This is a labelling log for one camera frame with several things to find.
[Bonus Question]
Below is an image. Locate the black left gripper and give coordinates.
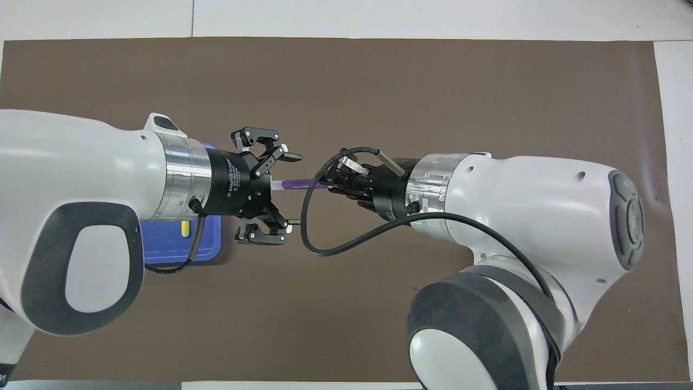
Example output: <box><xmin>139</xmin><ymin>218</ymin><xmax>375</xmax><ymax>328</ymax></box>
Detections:
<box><xmin>208</xmin><ymin>127</ymin><xmax>303</xmax><ymax>245</ymax></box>

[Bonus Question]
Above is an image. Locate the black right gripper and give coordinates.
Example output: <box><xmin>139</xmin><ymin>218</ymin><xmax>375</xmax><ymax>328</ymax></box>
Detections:
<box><xmin>317</xmin><ymin>153</ymin><xmax>419</xmax><ymax>223</ymax></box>

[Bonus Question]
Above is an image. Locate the purple highlighter pen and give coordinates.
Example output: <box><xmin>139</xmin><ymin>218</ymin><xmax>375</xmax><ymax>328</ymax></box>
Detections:
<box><xmin>271</xmin><ymin>178</ymin><xmax>331</xmax><ymax>191</ymax></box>

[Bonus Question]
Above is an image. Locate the blue plastic tray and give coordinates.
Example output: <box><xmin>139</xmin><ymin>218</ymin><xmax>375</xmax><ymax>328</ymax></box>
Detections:
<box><xmin>140</xmin><ymin>141</ymin><xmax>223</xmax><ymax>265</ymax></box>

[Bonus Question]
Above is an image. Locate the brown table mat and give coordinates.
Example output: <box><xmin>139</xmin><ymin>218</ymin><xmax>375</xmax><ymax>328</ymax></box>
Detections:
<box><xmin>0</xmin><ymin>37</ymin><xmax>675</xmax><ymax>382</ymax></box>

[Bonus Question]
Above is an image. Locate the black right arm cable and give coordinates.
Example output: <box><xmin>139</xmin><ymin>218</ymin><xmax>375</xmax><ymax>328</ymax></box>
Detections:
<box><xmin>302</xmin><ymin>146</ymin><xmax>561</xmax><ymax>390</ymax></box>

